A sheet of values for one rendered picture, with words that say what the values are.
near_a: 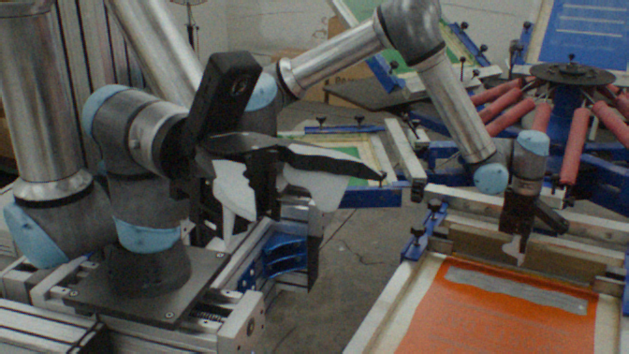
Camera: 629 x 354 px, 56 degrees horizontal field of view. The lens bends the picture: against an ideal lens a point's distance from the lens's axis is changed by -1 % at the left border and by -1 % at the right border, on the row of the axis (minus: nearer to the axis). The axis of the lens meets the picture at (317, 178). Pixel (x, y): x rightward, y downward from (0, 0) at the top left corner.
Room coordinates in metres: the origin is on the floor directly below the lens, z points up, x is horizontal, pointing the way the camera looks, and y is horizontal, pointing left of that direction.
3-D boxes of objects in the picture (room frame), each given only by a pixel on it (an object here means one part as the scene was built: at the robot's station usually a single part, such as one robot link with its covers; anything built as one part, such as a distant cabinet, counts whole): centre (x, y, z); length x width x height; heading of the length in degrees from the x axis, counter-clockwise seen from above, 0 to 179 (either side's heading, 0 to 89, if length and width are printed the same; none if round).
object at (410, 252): (1.49, -0.31, 0.97); 0.30 x 0.05 x 0.07; 154
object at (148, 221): (0.64, 0.20, 1.56); 0.11 x 0.08 x 0.11; 136
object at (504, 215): (1.35, -0.53, 1.15); 0.09 x 0.08 x 0.12; 64
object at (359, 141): (2.04, -0.02, 1.05); 1.08 x 0.61 x 0.23; 94
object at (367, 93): (2.65, -0.55, 0.91); 1.34 x 0.40 x 0.08; 34
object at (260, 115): (1.38, 0.16, 1.42); 0.13 x 0.12 x 0.14; 166
